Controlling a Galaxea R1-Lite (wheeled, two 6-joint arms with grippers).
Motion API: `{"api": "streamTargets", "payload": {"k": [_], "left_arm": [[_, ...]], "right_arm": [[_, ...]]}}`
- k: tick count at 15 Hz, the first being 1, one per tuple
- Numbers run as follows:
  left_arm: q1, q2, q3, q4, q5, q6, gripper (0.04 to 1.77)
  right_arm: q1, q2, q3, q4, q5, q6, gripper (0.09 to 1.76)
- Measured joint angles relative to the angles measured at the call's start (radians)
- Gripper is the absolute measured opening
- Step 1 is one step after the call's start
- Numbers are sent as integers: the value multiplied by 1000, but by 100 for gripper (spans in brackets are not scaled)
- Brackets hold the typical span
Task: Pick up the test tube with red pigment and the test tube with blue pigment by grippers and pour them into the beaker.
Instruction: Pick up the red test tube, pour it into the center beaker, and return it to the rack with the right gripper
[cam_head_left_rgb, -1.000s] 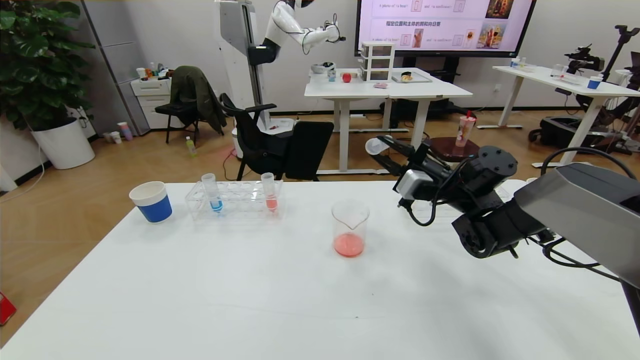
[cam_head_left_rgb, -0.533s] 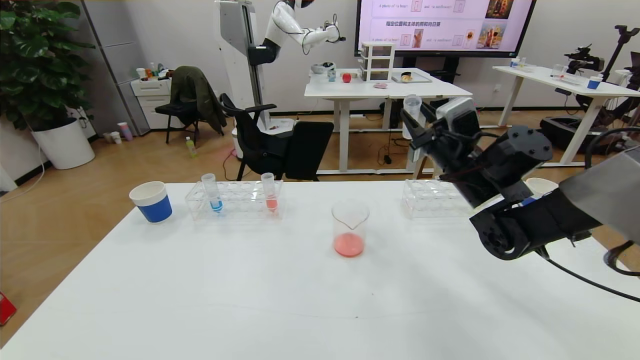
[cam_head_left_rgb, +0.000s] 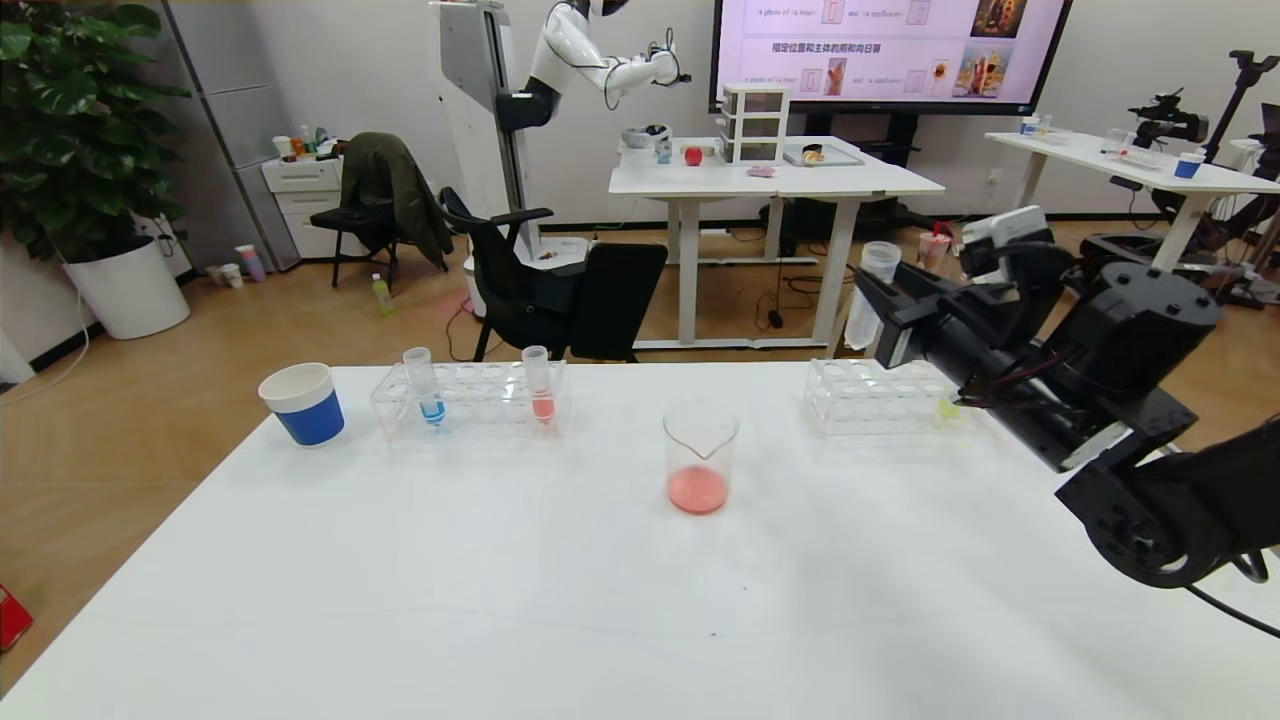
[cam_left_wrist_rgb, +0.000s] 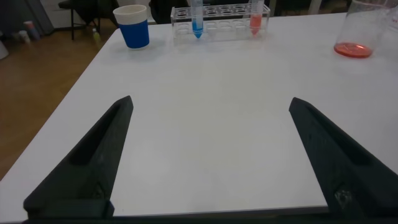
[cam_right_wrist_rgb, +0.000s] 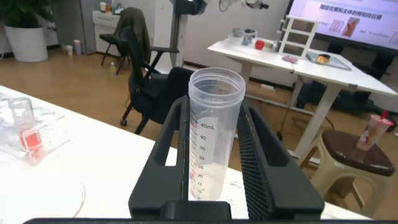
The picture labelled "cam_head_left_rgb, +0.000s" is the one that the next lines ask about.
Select test tube with orange-red pigment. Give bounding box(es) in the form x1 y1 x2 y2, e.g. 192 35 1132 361
843 241 903 351

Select large green potted plant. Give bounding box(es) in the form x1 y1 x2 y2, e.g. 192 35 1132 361
0 0 191 263

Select large wall display screen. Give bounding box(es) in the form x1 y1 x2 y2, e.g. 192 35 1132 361
708 0 1073 116

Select red flat object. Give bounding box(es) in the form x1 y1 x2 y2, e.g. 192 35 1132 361
0 583 36 656

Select test tube with pink-red pigment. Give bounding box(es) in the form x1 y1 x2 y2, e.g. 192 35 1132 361
521 346 557 426

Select clear plastic test tube rack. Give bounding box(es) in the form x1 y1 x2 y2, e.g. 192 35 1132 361
805 357 986 438
370 360 571 443

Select clear glass beaker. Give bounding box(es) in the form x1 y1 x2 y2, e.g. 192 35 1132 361
662 402 741 516

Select black floor cables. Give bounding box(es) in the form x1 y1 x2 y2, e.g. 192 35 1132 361
745 260 861 331

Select black four-legged chair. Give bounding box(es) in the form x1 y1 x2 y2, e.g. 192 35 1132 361
311 183 401 291

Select dark green jacket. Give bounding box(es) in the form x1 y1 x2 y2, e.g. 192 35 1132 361
341 133 455 273

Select black camera rig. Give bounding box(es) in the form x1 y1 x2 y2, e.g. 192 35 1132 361
1128 50 1280 166

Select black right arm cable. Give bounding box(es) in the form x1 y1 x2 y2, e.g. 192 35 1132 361
1185 550 1280 641

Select white drawer cabinet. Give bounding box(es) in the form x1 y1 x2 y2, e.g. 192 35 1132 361
262 156 369 263

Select black screen stand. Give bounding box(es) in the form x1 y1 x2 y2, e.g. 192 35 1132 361
760 113 926 261

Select white humanoid robot on column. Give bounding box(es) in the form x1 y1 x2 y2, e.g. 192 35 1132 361
430 0 693 321

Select clear desktop drawer organizer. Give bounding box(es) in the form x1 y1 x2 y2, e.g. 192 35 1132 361
720 85 791 166

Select grey tray with food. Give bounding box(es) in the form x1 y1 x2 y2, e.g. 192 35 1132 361
782 144 864 169

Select tall grey metal cabinet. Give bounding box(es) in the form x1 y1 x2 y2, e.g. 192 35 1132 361
165 0 306 273

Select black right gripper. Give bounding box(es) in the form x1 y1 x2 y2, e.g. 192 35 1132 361
855 260 1090 472

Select blue white paper cup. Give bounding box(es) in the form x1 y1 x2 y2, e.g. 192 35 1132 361
258 362 346 448

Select test tube with blue pigment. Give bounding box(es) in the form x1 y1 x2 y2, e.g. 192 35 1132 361
402 347 448 428

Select white double standing desk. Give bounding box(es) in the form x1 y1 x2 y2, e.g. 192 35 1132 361
608 137 946 351

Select white long desk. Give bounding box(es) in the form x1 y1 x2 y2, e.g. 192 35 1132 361
985 130 1280 273

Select black office chair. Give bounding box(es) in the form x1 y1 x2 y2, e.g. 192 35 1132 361
440 188 669 363

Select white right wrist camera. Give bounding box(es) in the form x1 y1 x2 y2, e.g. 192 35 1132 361
960 205 1051 281

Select white plant pot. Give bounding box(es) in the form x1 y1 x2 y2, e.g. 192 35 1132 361
62 236 191 341

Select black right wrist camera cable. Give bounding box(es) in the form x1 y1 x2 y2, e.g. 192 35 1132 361
955 345 1096 411

